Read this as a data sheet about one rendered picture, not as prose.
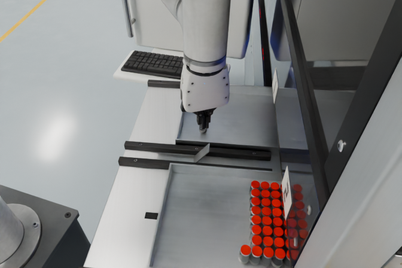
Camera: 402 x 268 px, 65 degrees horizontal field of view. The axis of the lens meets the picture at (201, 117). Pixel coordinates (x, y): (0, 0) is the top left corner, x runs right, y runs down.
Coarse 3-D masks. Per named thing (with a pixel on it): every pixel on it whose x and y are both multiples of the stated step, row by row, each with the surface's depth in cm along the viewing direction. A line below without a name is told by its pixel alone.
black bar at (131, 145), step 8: (128, 144) 87; (136, 144) 87; (144, 144) 87; (152, 144) 87; (160, 144) 87; (168, 144) 87; (160, 152) 87; (168, 152) 87; (176, 152) 86; (184, 152) 86; (192, 152) 85; (216, 152) 85; (224, 152) 85; (232, 152) 85; (240, 152) 85; (248, 152) 85; (256, 152) 85; (264, 152) 85; (264, 160) 85
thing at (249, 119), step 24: (240, 96) 104; (264, 96) 104; (192, 120) 96; (216, 120) 96; (240, 120) 96; (264, 120) 96; (192, 144) 86; (216, 144) 85; (240, 144) 85; (264, 144) 89
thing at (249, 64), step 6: (252, 42) 183; (252, 48) 180; (246, 54) 237; (252, 54) 176; (246, 60) 231; (252, 60) 173; (246, 66) 226; (252, 66) 170; (246, 72) 221; (252, 72) 168; (246, 78) 216; (252, 78) 165; (246, 84) 211; (252, 84) 162
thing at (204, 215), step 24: (192, 168) 80; (216, 168) 79; (168, 192) 78; (192, 192) 78; (216, 192) 78; (240, 192) 78; (168, 216) 73; (192, 216) 73; (216, 216) 73; (240, 216) 73; (168, 240) 69; (192, 240) 69; (216, 240) 69; (240, 240) 69; (168, 264) 65; (192, 264) 65; (216, 264) 65; (240, 264) 65
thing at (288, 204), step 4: (284, 176) 64; (288, 176) 61; (284, 180) 64; (288, 180) 60; (284, 184) 64; (288, 184) 60; (284, 188) 63; (288, 188) 59; (288, 192) 59; (288, 196) 59; (288, 200) 59; (284, 204) 62; (288, 204) 59; (284, 208) 62; (288, 208) 58
